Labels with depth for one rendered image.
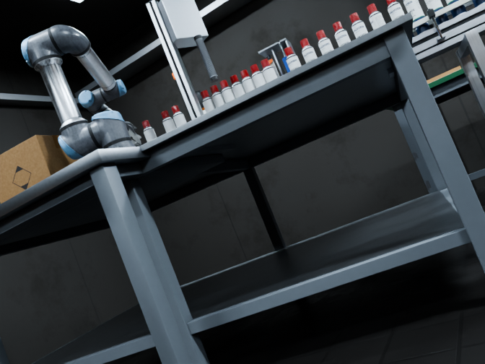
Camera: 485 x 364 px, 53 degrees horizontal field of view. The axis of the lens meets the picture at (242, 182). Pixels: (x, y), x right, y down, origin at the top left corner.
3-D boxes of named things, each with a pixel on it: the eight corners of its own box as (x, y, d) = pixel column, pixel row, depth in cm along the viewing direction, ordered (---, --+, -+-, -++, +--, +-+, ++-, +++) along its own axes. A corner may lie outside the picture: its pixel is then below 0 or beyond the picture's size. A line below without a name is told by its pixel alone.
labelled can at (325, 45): (344, 74, 206) (325, 29, 208) (343, 72, 201) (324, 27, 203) (333, 79, 208) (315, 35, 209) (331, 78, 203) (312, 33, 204)
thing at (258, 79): (277, 106, 216) (260, 63, 218) (274, 105, 211) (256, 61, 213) (267, 110, 218) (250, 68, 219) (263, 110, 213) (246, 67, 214)
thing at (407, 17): (411, 87, 275) (409, 84, 276) (413, 18, 134) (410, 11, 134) (116, 218, 342) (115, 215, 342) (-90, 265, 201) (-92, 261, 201)
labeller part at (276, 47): (291, 44, 226) (290, 42, 226) (286, 39, 215) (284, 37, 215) (265, 58, 230) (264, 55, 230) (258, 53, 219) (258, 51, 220)
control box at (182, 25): (208, 35, 217) (193, -3, 219) (177, 39, 207) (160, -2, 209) (198, 47, 226) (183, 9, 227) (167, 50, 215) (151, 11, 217)
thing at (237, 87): (257, 115, 220) (239, 74, 221) (253, 115, 215) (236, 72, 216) (247, 120, 221) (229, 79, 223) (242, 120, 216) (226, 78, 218)
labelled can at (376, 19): (396, 47, 194) (376, 0, 196) (383, 53, 196) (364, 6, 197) (396, 49, 199) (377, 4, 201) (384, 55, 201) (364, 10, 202)
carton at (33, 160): (94, 190, 223) (73, 136, 225) (58, 195, 201) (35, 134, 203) (45, 213, 233) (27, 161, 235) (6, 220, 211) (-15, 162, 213)
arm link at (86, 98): (96, 83, 231) (105, 92, 242) (74, 93, 231) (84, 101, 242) (101, 97, 229) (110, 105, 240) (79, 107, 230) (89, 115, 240)
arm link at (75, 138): (98, 146, 193) (46, 22, 195) (63, 162, 193) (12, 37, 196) (108, 149, 205) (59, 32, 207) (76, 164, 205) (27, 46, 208)
